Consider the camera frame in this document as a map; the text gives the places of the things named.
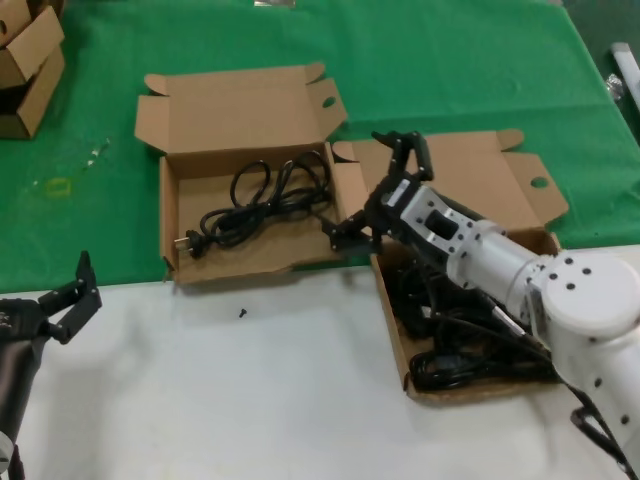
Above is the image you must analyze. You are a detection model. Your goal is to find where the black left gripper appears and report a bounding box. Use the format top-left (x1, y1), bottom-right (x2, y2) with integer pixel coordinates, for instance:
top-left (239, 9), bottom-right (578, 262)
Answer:
top-left (0, 251), bottom-right (104, 351)

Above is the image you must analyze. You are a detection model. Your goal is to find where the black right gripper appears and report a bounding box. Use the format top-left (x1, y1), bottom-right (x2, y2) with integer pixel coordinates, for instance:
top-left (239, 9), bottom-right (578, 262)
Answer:
top-left (321, 130), bottom-right (435, 257)

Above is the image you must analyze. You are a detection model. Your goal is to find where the black power cable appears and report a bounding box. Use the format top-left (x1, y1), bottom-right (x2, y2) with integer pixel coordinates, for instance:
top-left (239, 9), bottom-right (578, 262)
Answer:
top-left (408, 349), bottom-right (559, 392)
top-left (172, 151), bottom-right (335, 261)
top-left (429, 309), bottom-right (546, 356)
top-left (392, 264), bottom-right (441, 339)

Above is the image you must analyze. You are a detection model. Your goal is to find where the open cardboard box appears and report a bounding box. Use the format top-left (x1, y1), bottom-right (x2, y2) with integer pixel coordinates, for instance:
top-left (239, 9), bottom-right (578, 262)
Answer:
top-left (331, 128), bottom-right (571, 401)

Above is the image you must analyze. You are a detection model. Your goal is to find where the open cardboard box torn rim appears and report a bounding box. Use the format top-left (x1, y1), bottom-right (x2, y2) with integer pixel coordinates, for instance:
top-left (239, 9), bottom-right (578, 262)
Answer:
top-left (133, 62), bottom-right (350, 286)

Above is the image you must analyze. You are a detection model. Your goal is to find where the clear plastic scrap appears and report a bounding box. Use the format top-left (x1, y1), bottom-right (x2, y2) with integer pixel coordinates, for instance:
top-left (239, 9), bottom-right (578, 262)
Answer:
top-left (82, 139), bottom-right (112, 169)

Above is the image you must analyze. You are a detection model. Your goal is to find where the green table cloth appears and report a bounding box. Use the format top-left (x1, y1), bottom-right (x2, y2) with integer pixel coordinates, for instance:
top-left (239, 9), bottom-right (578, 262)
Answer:
top-left (0, 0), bottom-right (640, 296)

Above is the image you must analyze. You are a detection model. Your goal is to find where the crumpled silver foil piece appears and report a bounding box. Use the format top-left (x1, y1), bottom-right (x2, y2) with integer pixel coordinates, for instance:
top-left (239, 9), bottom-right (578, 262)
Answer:
top-left (603, 73), bottom-right (626, 101)

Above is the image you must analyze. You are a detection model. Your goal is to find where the white tube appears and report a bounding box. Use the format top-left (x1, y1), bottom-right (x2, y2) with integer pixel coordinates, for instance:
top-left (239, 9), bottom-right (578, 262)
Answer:
top-left (608, 42), bottom-right (640, 109)

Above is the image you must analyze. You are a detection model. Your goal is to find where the grey arm cable with connector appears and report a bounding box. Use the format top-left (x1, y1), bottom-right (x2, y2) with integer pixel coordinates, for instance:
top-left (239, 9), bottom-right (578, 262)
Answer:
top-left (479, 294), bottom-right (554, 351)

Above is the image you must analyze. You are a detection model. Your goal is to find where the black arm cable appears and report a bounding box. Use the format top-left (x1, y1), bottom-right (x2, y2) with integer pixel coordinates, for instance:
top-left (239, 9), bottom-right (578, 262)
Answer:
top-left (569, 384), bottom-right (634, 476)

